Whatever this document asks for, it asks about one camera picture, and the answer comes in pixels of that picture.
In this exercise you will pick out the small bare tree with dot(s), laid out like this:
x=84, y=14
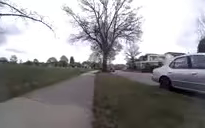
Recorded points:
x=132, y=53

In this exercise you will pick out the grey asphalt road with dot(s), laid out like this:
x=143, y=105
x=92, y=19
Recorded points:
x=136, y=77

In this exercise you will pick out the row of distant trees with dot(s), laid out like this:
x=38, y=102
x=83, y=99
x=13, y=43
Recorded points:
x=61, y=60

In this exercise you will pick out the pale building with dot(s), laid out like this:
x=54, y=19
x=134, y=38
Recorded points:
x=150, y=61

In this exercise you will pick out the grass verge strip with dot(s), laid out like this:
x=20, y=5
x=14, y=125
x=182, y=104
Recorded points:
x=133, y=103

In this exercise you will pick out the grey concrete sidewalk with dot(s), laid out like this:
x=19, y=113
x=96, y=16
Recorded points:
x=56, y=103

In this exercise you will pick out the white car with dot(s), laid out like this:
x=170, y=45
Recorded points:
x=186, y=75

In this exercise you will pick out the wide grass lawn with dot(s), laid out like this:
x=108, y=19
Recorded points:
x=16, y=80

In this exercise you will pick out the bare overhanging tree branches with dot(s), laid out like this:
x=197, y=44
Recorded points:
x=23, y=14

